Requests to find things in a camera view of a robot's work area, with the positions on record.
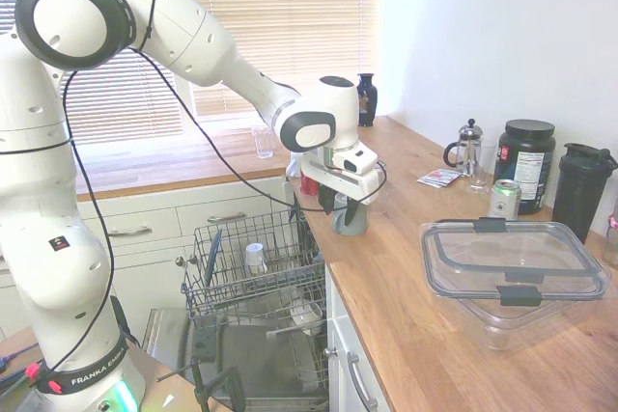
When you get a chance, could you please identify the stainless dishwasher door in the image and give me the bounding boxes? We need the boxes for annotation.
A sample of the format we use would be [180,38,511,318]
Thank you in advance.
[139,308,332,412]

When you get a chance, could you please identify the white ceramic bowl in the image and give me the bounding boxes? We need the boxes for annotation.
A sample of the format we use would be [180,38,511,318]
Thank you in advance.
[288,298,323,339]

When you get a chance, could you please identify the wide beige window blind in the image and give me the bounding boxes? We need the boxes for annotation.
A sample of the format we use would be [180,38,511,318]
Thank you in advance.
[168,0,382,119]

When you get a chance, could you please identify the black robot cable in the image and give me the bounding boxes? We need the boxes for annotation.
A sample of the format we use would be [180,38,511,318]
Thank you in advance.
[0,0,390,379]

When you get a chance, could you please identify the clear jar pink lid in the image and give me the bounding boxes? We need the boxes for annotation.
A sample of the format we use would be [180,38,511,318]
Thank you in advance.
[602,203,618,266]

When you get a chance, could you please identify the narrow beige window blind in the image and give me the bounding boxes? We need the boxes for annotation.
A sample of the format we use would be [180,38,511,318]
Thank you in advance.
[0,0,185,146]

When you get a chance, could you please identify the black painted vase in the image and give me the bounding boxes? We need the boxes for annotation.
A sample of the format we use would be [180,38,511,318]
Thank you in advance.
[355,72,379,128]

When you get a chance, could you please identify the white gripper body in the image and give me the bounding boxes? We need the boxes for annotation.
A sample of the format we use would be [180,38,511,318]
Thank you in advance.
[301,159,388,206]

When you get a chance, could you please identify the glass French press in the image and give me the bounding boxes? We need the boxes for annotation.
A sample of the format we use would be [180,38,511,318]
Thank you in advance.
[442,118,486,178]

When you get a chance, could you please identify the silver drawer handle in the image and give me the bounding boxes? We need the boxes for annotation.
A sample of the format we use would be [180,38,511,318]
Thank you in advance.
[207,211,252,224]
[345,351,380,412]
[106,225,154,238]

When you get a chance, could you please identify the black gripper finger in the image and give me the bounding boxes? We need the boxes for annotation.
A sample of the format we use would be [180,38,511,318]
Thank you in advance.
[317,185,338,216]
[343,198,362,229]

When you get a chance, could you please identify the beige wire dishwasher rack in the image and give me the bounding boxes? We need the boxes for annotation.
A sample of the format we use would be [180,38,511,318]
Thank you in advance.
[265,281,329,392]

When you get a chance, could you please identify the clear plastic lidded container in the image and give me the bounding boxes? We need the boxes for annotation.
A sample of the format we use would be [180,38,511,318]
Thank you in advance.
[418,217,613,350]

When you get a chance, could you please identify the grey wire dishwasher rack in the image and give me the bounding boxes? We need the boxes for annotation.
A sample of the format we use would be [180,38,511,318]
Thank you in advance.
[181,212,327,331]

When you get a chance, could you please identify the clear ribbed glass tumbler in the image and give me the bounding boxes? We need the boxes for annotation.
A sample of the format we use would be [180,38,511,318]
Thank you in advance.
[250,124,276,160]

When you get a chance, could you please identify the tall clear glass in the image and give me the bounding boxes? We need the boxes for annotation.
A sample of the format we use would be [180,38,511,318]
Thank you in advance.
[467,139,498,195]

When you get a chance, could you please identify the black protein powder tub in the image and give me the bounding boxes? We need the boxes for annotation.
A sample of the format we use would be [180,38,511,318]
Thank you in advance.
[492,119,557,215]

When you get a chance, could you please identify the white octagonal mug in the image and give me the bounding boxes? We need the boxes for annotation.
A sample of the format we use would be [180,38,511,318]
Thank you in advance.
[244,242,269,276]

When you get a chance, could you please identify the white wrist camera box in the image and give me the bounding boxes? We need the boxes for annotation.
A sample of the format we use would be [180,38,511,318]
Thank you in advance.
[333,144,379,176]

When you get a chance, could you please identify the black shaker bottle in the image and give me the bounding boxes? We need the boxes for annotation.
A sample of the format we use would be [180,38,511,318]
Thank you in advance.
[551,142,618,245]

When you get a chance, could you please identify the built-in dishwasher tub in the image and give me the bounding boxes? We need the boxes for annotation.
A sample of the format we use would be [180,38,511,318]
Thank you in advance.
[292,211,329,288]

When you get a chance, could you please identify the green white drink can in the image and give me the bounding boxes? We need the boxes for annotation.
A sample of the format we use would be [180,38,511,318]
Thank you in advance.
[487,179,523,219]

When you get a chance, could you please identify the dark teal plate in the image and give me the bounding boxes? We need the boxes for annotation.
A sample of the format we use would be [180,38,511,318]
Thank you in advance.
[202,228,224,288]

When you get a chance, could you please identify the white kitchen cabinet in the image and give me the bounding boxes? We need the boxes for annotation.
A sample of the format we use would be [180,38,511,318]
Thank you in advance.
[323,261,392,412]
[0,175,310,341]

